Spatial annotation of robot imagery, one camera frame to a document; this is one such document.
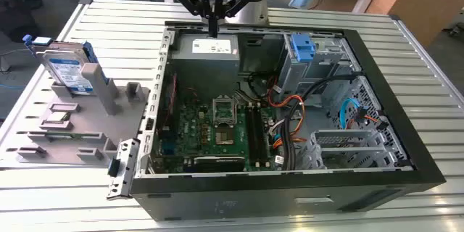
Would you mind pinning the hard disk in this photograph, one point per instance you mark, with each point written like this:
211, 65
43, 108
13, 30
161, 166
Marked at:
67, 71

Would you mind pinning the grey power supply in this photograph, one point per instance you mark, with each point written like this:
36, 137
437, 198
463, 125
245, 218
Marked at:
203, 74

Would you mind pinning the silver CPU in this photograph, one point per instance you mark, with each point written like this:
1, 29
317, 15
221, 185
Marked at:
57, 118

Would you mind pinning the black RAM slot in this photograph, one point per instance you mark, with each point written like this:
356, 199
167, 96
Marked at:
261, 134
252, 134

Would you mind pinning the green RAM stick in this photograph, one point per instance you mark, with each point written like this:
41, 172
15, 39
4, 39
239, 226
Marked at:
67, 135

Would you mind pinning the blue expansion slot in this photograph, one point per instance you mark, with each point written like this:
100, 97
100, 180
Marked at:
168, 147

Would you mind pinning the green motherboard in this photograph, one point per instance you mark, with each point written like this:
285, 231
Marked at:
192, 123

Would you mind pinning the black mesh waste bin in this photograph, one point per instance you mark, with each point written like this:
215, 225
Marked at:
23, 28

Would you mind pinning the white metal post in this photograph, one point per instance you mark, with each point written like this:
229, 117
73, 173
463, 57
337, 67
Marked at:
4, 63

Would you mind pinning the black PC case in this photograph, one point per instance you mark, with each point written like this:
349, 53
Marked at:
253, 196

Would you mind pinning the blue plastic drive latch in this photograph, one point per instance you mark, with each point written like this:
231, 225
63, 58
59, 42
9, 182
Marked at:
303, 50

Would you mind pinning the silver optical drive cage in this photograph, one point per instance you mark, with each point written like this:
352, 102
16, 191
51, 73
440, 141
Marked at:
323, 63

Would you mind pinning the CPU socket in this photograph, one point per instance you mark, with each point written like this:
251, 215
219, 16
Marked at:
224, 137

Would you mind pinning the silver expansion slot bracket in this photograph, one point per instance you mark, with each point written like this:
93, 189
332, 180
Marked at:
124, 166

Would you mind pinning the grey parts rack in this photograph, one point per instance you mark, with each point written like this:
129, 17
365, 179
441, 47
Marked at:
91, 123

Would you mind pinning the black graphics card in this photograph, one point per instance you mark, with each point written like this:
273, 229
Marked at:
217, 162

